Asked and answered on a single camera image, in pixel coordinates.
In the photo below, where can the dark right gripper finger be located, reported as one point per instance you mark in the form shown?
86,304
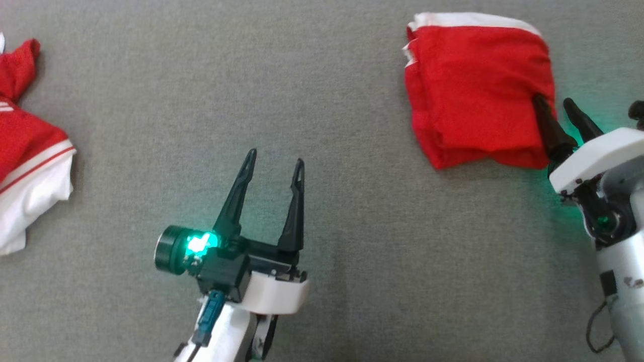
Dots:
553,136
583,124

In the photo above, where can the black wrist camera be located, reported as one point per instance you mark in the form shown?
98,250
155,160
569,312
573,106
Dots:
638,110
221,271

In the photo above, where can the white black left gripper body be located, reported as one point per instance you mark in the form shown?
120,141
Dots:
276,294

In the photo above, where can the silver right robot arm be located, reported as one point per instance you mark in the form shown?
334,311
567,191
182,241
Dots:
624,271

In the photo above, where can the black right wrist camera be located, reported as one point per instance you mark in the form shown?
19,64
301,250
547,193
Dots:
638,110

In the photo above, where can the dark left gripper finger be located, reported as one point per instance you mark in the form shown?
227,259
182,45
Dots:
294,221
234,211

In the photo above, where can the red and white shirt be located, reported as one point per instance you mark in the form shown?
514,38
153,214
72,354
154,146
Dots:
25,141

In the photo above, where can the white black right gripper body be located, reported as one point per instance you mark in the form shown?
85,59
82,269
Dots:
598,153

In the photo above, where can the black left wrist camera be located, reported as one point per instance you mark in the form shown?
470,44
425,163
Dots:
221,271

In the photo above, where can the red shorts with white stripes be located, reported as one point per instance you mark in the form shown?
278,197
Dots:
473,90

